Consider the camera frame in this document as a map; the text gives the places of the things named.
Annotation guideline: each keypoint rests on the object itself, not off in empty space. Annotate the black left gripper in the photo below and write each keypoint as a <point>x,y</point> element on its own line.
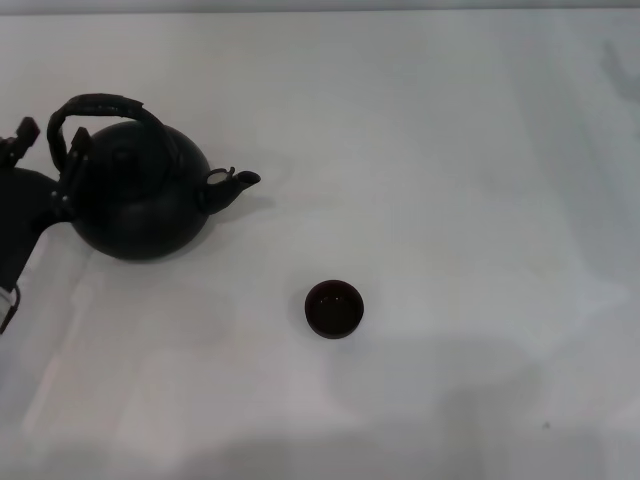
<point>20,215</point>

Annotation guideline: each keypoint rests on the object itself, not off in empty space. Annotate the small dark brown teacup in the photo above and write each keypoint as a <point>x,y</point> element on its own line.
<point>334,310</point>

